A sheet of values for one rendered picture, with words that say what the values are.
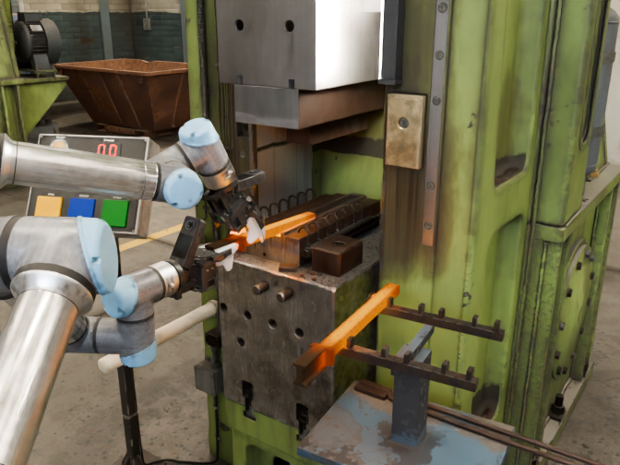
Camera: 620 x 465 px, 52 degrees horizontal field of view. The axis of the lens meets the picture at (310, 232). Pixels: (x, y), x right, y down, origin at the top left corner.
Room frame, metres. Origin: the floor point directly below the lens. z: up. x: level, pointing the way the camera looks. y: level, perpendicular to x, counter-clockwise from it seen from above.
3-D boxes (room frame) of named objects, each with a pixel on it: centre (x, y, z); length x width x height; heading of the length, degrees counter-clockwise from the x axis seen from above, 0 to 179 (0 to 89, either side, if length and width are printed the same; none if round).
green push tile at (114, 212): (1.68, 0.54, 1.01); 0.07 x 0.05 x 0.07; 80
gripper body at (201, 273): (1.30, 0.27, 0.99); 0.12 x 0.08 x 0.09; 145
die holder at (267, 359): (1.72, -0.06, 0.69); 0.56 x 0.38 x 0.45; 145
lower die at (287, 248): (1.74, -0.01, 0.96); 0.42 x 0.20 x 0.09; 145
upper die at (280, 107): (1.74, -0.01, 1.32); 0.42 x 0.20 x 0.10; 145
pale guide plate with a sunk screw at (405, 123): (1.49, -0.22, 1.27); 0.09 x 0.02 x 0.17; 55
